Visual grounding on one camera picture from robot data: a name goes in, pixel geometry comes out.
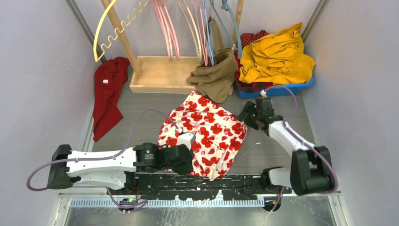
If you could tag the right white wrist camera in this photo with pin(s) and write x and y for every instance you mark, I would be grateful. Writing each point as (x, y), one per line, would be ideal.
(263, 93)

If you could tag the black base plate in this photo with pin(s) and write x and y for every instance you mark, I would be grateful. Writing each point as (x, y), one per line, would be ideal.
(170, 186)

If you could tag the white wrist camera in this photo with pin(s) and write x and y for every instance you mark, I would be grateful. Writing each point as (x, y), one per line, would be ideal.
(263, 93)
(185, 141)

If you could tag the white slotted cable duct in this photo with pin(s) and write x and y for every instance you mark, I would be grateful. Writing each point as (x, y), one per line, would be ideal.
(218, 202)

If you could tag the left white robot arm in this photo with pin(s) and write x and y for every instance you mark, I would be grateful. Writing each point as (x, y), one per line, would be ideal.
(110, 169)

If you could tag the yellow garment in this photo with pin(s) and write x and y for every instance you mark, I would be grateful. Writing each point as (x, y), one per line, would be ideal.
(278, 58)

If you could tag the white red floral garment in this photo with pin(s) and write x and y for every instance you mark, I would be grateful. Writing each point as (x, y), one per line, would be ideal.
(219, 134)

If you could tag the dark red garment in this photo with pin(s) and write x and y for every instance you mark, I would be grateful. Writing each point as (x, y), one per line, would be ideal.
(109, 79)

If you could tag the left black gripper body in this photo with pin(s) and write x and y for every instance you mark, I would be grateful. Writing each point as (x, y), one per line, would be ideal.
(181, 168)

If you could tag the red polka dot garment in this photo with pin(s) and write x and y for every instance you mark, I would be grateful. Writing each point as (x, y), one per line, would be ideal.
(247, 38)

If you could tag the beige hanger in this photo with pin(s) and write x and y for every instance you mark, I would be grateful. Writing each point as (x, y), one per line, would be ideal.
(188, 16)

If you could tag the yellow wavy hanger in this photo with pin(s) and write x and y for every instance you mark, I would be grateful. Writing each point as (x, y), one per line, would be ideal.
(109, 34)

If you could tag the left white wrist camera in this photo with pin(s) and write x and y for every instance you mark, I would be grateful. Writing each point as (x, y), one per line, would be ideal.
(185, 141)

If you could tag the blue plastic bin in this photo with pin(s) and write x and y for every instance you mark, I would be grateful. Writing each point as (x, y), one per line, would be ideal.
(252, 90)

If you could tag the tan brown skirt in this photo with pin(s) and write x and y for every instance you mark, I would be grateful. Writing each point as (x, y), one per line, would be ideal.
(215, 80)

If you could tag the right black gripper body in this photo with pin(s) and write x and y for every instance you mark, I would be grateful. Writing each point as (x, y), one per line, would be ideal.
(259, 117)

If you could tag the wooden hanger rack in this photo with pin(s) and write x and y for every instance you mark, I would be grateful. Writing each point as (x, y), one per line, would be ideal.
(151, 74)

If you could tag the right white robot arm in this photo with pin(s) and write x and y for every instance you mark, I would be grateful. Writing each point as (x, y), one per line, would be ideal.
(311, 168)

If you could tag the light blue hanger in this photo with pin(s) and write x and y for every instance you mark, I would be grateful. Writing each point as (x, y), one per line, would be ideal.
(210, 52)

